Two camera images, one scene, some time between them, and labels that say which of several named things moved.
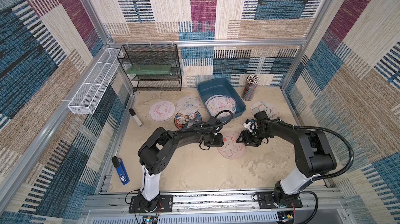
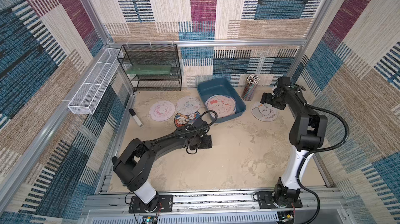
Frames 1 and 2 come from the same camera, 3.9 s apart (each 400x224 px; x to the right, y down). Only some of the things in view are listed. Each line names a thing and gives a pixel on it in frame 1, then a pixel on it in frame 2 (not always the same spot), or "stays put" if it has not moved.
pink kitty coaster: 162,110 stays put
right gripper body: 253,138 to 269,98
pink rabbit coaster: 231,149 to 223,106
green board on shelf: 148,69 stays put
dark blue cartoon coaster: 185,122 stays put
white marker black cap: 136,117 stays put
